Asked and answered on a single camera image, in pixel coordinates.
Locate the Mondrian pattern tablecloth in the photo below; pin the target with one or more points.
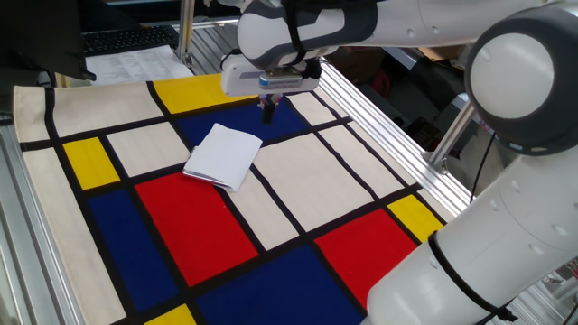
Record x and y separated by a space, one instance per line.
194 234

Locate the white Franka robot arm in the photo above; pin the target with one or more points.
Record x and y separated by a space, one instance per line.
510 253

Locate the aluminium frame post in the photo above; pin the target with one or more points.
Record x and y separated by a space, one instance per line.
186 31
451 135

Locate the brown cardboard box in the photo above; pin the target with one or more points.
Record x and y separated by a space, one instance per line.
435 53

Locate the printed paper sheet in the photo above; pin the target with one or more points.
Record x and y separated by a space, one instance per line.
135 67

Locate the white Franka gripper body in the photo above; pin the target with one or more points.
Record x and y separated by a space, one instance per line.
235 88

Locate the black monitor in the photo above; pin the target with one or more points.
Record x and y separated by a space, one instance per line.
40 36

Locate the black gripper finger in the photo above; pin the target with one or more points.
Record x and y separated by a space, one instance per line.
266 113
272 110

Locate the black keyboard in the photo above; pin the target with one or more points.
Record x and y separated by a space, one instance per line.
131 39

